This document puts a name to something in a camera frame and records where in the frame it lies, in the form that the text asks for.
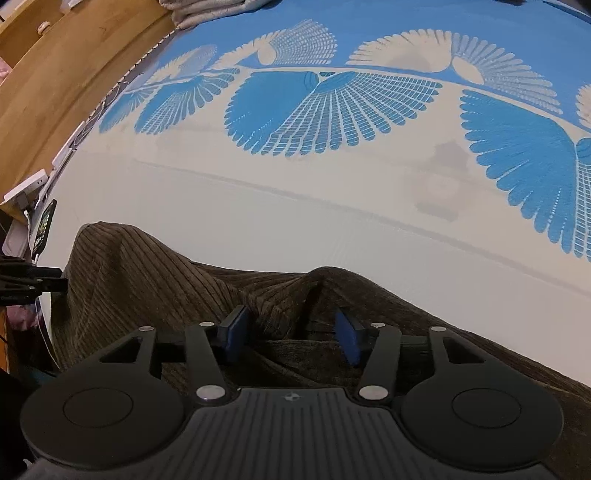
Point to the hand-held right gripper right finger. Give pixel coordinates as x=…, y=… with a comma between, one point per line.
x=348, y=337

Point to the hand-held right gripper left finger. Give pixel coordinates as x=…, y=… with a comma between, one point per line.
x=235, y=336

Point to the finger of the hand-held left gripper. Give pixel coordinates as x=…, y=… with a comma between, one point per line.
x=46, y=285

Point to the pink cloth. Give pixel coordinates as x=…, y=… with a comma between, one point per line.
x=22, y=317

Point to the black smartphone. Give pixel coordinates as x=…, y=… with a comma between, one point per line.
x=42, y=226

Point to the white power strip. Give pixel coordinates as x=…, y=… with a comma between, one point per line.
x=27, y=187

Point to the blue and white printed bedsheet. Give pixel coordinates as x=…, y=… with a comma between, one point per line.
x=323, y=194

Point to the wooden headboard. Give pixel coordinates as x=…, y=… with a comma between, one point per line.
x=69, y=78

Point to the folded white blanket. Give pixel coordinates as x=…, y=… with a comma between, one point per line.
x=212, y=11

